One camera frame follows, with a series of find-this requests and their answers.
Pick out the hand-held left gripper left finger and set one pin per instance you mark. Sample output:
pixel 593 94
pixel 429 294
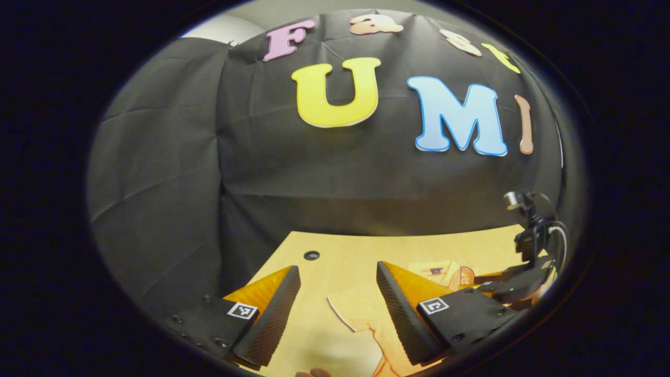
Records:
pixel 272 324

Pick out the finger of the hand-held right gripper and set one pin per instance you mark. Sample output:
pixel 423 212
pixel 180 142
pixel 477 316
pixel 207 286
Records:
pixel 515 285

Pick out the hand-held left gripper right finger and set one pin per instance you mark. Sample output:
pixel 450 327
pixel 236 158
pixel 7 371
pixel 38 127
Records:
pixel 403 319

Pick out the orange T-shirt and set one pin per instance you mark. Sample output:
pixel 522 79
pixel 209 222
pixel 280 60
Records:
pixel 361 317

